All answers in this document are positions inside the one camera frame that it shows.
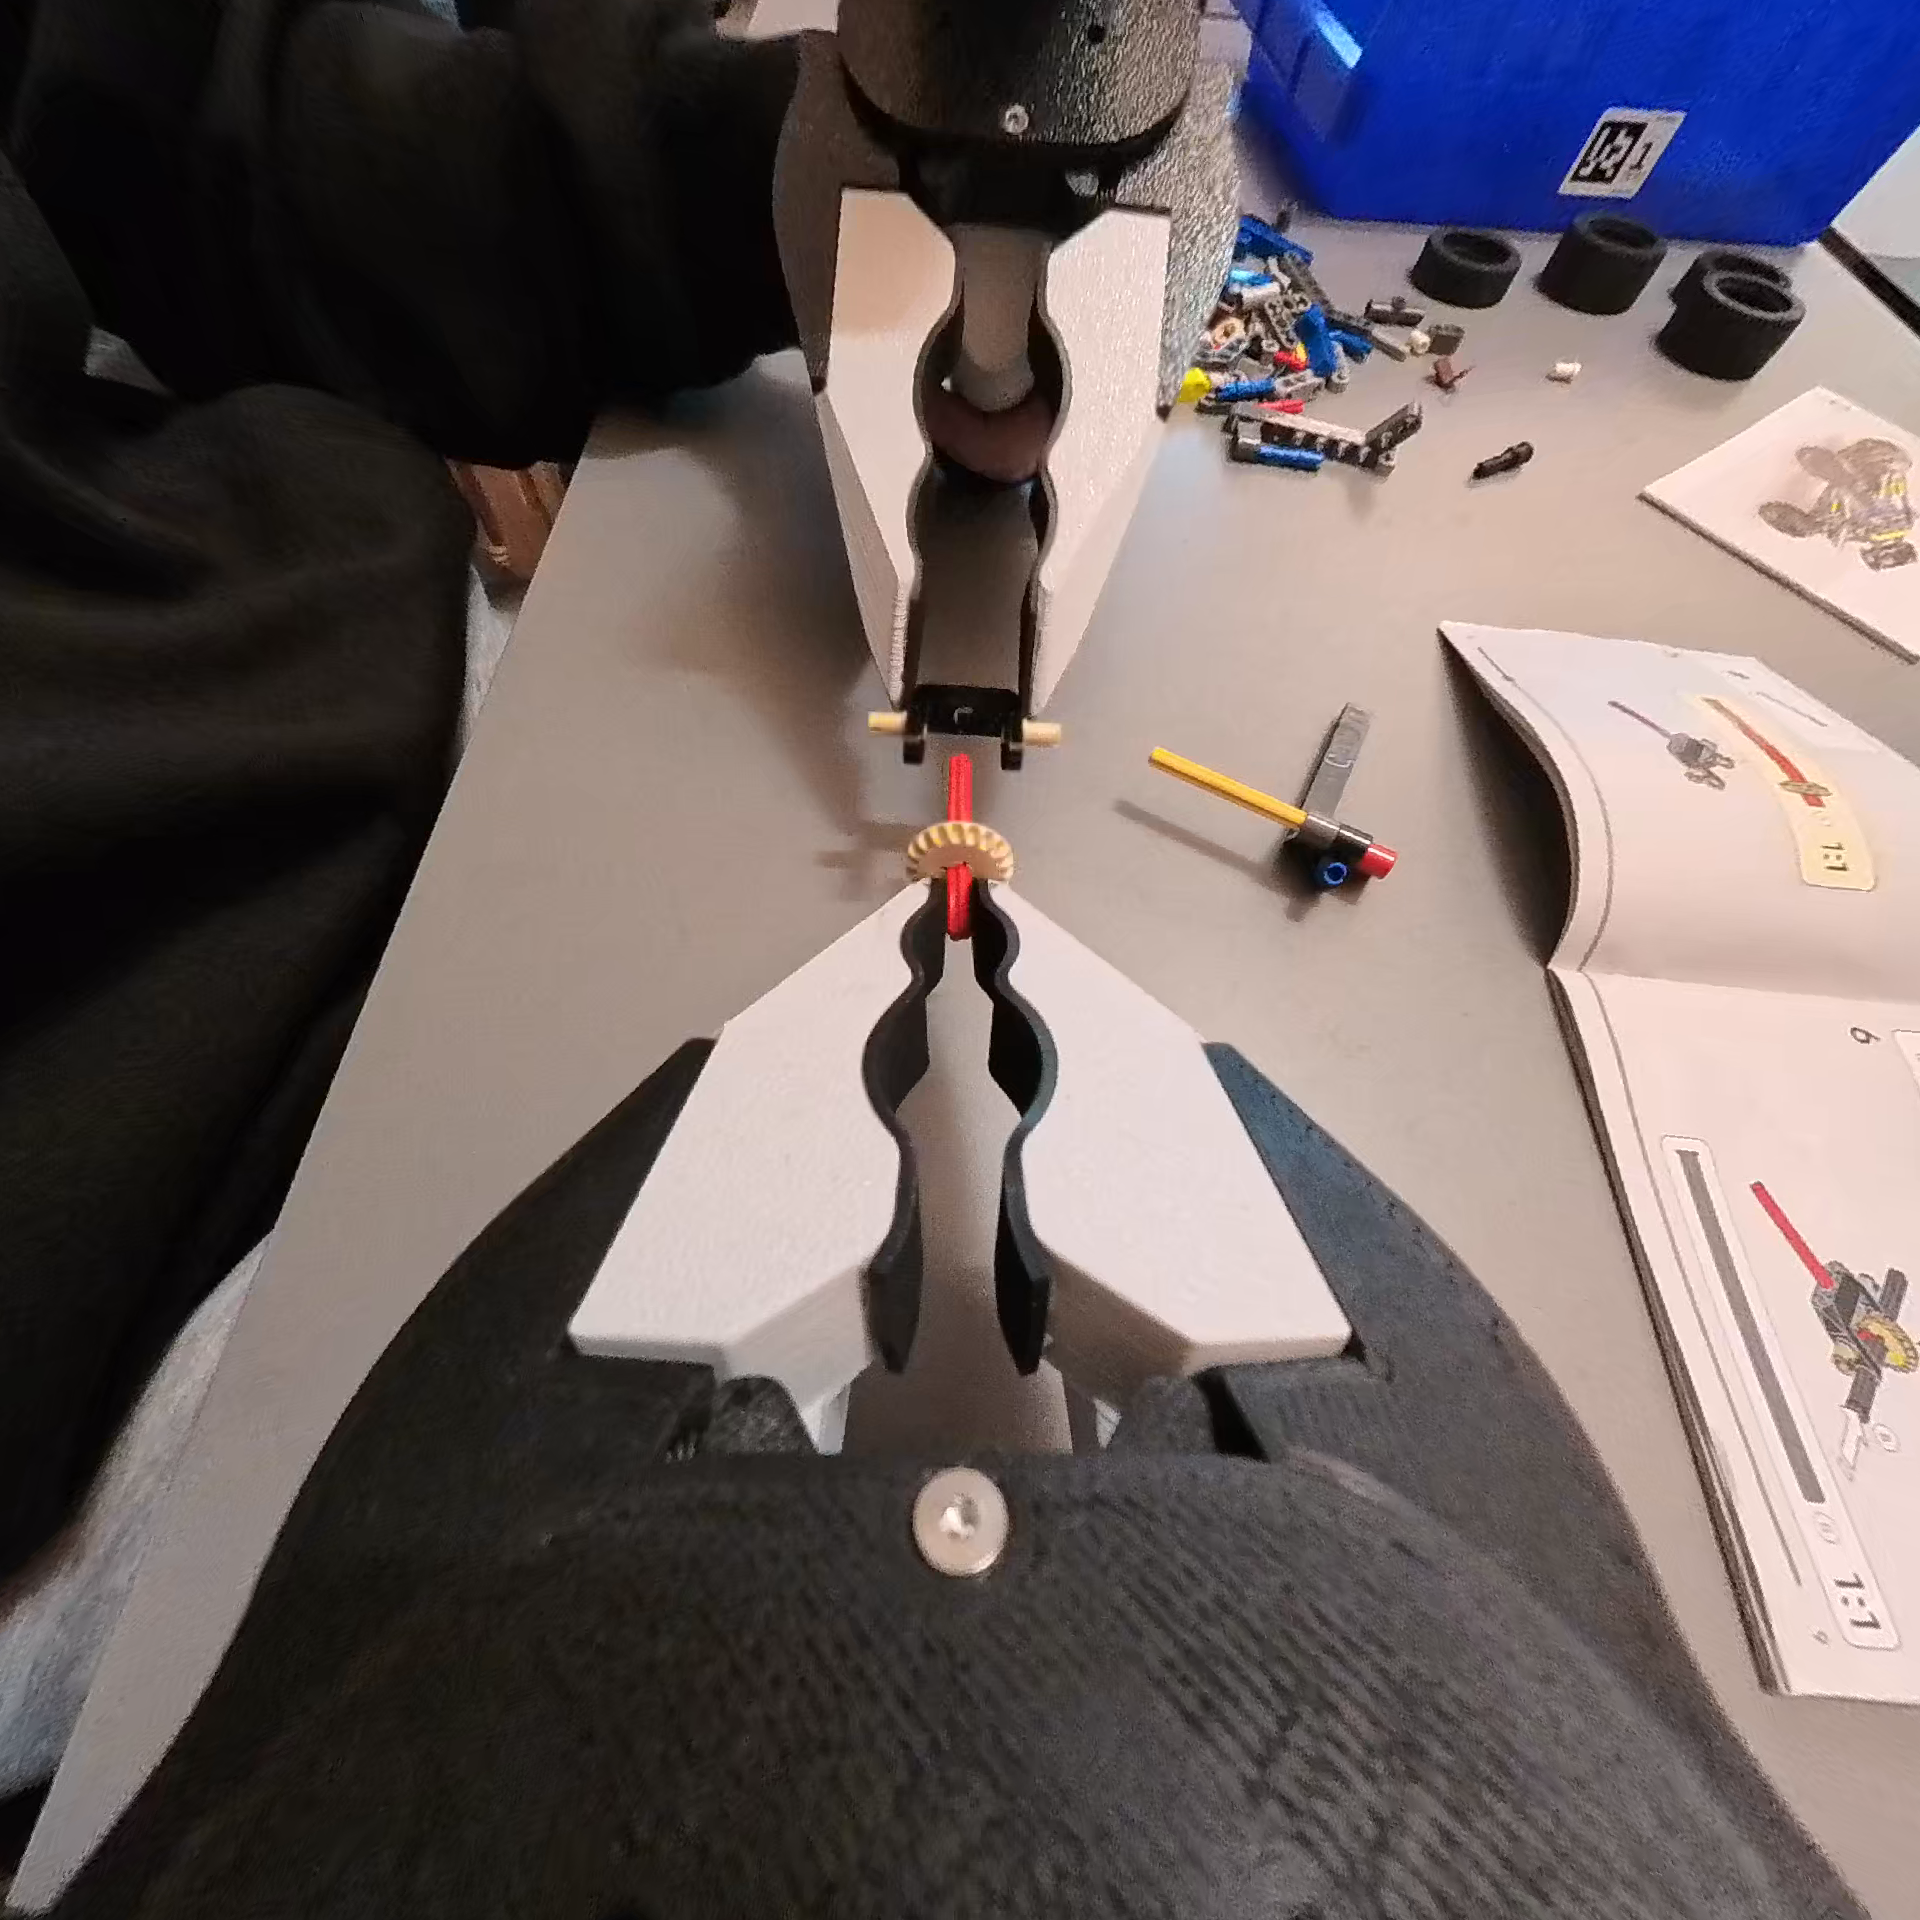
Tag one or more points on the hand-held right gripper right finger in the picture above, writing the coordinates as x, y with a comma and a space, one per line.
1185, 1201

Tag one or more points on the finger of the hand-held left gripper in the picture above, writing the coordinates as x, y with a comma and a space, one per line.
868, 390
1108, 390

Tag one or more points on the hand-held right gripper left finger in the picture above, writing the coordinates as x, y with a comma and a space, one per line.
751, 1201

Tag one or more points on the black lego frame tan pins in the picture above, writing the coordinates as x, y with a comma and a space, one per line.
960, 704

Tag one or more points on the tan lego gear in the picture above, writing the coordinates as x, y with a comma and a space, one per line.
937, 857

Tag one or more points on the red lego axle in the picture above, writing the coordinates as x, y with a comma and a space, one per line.
960, 788

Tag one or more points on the person's left forearm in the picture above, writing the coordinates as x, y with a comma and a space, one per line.
375, 196

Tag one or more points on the pile of loose lego pieces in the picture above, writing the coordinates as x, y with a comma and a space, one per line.
1289, 345

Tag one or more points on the black lego tire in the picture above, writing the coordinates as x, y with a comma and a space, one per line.
1602, 268
1465, 270
1732, 268
1730, 329

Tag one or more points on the black lego pin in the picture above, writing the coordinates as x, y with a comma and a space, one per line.
1500, 460

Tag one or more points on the yellow axle lego assembly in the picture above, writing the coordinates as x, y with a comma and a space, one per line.
1223, 788

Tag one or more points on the open lego instruction booklet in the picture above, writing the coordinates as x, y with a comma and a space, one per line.
1694, 901

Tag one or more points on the small lego leaflet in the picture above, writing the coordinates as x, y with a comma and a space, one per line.
1799, 524

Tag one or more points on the blue plastic bin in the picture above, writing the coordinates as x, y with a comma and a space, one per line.
1500, 105

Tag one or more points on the person's black clothing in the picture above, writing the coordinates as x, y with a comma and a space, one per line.
194, 827

